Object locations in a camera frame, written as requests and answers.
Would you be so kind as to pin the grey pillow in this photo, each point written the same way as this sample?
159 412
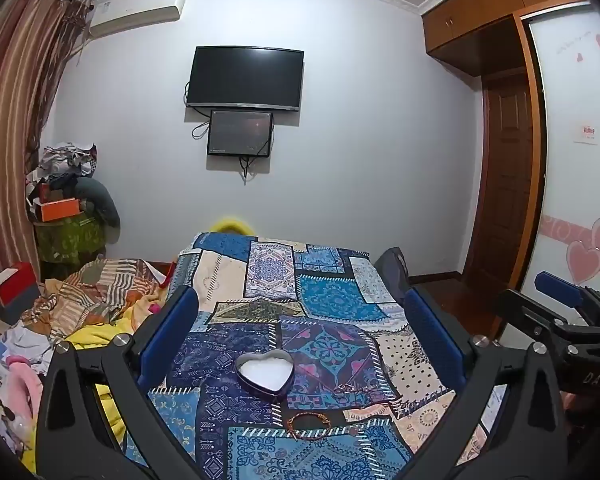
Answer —
100 200

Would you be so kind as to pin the striped orange blanket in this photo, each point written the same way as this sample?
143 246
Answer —
100 285

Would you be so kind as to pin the red box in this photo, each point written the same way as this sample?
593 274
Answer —
17 287

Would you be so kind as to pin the white air conditioner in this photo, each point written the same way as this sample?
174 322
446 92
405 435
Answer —
140 10

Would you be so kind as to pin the dark chair back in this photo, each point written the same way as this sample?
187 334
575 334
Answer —
392 270

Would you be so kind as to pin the brown striped curtain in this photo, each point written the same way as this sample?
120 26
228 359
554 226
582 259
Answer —
10 110

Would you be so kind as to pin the brown wooden door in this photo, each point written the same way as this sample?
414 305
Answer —
505 175

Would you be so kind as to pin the black wall television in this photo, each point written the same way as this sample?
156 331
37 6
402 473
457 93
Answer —
245 77

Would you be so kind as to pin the heart-shaped tin box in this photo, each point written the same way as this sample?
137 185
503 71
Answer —
265 372

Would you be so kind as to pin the white heart-print wardrobe door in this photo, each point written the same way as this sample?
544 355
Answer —
575 195

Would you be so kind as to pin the small wall sticker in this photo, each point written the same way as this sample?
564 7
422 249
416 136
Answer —
587 134

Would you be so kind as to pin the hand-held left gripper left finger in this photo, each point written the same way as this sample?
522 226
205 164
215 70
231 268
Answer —
172 330

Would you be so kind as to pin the blue patchwork blanket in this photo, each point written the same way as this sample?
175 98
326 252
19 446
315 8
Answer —
330 285

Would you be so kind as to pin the wooden overhead cabinet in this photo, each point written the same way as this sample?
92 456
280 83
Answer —
480 15

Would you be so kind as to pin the small black wall monitor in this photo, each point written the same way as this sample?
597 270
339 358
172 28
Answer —
239 132

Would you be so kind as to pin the pile of clothes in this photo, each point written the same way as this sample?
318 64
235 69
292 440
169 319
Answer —
62 165

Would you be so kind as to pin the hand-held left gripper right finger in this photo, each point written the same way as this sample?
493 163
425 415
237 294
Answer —
432 327

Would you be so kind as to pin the pink plush toy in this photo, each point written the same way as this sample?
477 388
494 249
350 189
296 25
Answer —
17 395

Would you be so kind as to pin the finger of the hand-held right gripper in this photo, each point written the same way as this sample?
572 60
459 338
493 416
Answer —
557 286
525 310

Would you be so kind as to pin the yellow plush item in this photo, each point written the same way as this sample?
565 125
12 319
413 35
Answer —
232 225

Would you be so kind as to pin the orange box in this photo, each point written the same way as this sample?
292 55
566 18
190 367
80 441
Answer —
57 209

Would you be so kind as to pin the green patterned cloth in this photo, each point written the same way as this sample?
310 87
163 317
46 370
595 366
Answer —
70 240

